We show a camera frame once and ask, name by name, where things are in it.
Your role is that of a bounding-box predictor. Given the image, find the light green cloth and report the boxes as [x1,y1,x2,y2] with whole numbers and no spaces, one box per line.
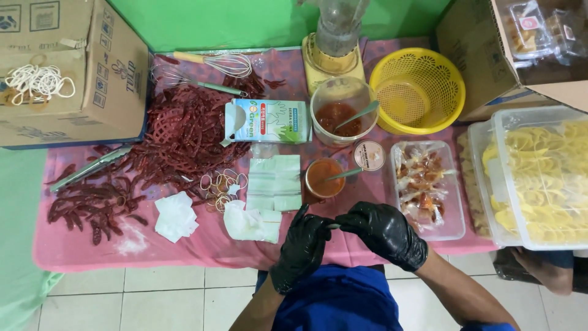
[0,146,66,331]

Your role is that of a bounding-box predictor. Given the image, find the crumpled white plastic bag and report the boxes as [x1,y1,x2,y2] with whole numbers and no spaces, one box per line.
[223,200,284,245]

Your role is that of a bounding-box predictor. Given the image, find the clear clamshell snack packs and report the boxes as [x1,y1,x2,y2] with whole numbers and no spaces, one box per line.
[504,0,588,61]

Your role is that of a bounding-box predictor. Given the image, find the clear tub of brown crackers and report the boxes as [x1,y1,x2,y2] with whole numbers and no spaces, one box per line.
[457,120,524,249]

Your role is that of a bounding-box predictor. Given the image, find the heap of dried red chilies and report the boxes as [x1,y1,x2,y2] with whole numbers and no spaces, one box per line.
[45,54,288,246]

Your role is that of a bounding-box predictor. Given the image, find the yellow blender with clear jug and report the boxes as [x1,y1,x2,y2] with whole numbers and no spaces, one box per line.
[300,0,372,96]

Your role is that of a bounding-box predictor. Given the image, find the pink tablecloth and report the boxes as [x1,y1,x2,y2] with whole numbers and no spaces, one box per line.
[33,38,499,273]

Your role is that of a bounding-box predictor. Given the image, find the person's blue shirt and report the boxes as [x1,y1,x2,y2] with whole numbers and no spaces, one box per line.
[254,264,405,331]

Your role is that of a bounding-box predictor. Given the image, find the metal tongs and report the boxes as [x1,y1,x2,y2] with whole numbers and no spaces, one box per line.
[49,146,134,193]

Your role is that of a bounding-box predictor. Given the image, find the wooden handled wire whisk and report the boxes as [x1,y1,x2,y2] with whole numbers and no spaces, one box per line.
[172,51,253,78]

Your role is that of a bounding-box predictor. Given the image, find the clear rectangular plastic tray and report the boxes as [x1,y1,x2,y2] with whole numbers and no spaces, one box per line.
[390,140,466,242]

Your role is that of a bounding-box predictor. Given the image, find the yellow plastic basket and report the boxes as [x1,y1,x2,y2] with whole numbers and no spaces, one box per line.
[368,47,466,136]

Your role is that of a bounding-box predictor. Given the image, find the closed brown cardboard box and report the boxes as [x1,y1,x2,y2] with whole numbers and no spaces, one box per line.
[0,0,152,150]

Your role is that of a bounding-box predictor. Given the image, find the round labelled jar lid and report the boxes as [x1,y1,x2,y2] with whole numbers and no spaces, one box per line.
[352,140,386,173]

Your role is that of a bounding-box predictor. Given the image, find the green spoon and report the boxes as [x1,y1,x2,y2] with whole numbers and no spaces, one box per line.
[334,100,380,134]

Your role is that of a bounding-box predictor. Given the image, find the open brown cardboard box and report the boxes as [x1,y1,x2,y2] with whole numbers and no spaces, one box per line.
[435,0,588,123]

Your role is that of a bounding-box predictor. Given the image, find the large clear tub yellow crackers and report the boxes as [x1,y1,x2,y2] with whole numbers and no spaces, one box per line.
[490,105,588,252]

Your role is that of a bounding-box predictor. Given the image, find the pile of wrapped sauce packets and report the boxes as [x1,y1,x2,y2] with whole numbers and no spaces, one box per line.
[395,145,458,227]

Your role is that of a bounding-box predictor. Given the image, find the stack of small plastic bags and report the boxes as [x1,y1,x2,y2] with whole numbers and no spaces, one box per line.
[245,154,303,213]

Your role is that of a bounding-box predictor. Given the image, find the red plastic mesh basket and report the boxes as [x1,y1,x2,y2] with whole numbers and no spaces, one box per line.
[151,92,221,172]

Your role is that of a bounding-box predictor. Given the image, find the pile of tan rubber bands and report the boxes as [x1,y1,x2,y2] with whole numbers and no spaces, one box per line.
[199,168,249,214]

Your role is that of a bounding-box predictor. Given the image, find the small jar of orange sauce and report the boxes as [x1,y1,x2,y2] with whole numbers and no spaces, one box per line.
[304,157,347,200]

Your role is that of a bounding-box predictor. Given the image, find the person's left hand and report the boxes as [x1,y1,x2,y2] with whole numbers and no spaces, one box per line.
[269,204,334,295]

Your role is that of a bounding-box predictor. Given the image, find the pile of white rubber bands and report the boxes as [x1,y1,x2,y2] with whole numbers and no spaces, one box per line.
[4,63,76,107]

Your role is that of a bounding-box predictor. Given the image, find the crumpled white tissue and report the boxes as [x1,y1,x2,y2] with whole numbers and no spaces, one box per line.
[153,191,200,244]

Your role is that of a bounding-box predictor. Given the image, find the person's right hand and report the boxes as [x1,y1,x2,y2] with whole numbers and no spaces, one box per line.
[334,201,429,272]

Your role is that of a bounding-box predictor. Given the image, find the green white glove box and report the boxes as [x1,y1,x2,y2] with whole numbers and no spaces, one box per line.
[220,98,313,148]

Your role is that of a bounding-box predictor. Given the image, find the green handled wire whisk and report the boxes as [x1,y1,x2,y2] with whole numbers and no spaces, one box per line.
[151,64,249,97]

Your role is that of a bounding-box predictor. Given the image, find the clear tub of red sauce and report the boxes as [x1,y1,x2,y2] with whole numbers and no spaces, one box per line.
[310,76,380,148]

